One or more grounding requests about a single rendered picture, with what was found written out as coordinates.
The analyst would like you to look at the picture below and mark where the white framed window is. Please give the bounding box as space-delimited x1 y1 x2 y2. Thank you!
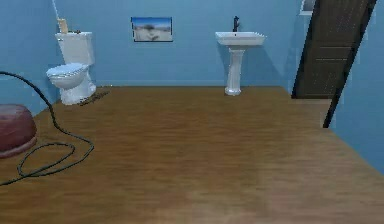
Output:
299 0 316 17

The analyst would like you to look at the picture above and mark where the white toilet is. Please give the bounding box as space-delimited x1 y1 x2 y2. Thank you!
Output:
45 31 98 106

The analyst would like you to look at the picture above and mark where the dark brown room door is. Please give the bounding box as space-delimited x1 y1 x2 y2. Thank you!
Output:
291 0 379 129

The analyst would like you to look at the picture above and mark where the framed landscape picture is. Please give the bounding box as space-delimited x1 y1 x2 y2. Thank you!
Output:
130 16 174 43

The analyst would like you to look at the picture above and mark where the dark red round vacuum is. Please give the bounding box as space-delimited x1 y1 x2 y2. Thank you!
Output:
0 103 38 160

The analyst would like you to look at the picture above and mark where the white pedestal sink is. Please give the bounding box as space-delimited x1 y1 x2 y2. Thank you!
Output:
214 31 267 97

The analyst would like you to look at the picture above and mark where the tan bottle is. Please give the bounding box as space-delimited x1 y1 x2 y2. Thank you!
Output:
57 18 70 35

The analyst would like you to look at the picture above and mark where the black vacuum hose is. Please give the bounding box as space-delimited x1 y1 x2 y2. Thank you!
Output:
0 70 95 187

